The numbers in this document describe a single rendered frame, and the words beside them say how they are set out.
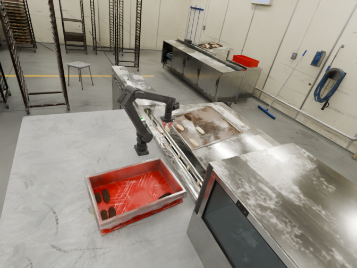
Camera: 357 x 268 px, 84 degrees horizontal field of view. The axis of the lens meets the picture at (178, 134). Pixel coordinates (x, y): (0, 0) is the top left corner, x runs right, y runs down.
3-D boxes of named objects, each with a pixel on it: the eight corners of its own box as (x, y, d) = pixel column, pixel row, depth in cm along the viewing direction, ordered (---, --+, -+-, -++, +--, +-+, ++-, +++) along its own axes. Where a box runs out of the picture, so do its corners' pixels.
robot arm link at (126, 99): (111, 96, 115) (121, 103, 110) (128, 82, 119) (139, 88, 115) (138, 138, 151) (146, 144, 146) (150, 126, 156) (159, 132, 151)
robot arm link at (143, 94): (122, 92, 120) (134, 99, 115) (125, 83, 118) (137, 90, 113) (166, 101, 156) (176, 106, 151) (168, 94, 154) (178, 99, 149)
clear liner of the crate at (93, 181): (85, 187, 115) (83, 175, 110) (160, 166, 140) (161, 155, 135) (99, 239, 93) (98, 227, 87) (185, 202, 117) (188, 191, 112)
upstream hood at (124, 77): (111, 70, 285) (111, 65, 280) (124, 70, 293) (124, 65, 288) (137, 112, 196) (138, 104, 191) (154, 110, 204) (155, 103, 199)
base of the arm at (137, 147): (133, 146, 154) (138, 156, 146) (134, 137, 150) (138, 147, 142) (144, 144, 158) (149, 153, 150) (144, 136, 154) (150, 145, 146)
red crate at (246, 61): (231, 60, 477) (233, 54, 470) (241, 60, 494) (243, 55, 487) (247, 66, 442) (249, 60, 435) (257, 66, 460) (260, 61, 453)
